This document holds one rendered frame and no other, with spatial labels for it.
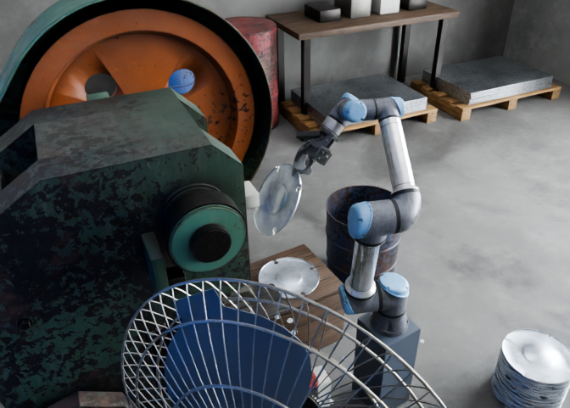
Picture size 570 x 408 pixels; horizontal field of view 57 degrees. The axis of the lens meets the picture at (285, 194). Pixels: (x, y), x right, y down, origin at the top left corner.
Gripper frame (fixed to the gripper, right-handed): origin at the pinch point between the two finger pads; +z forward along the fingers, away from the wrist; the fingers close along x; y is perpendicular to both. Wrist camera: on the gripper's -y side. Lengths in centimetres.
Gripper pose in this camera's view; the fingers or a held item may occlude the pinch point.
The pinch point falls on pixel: (293, 172)
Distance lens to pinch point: 198.2
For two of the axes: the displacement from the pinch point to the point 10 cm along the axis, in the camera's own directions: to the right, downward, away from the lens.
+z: -5.9, 8.1, 0.7
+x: 6.1, 3.8, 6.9
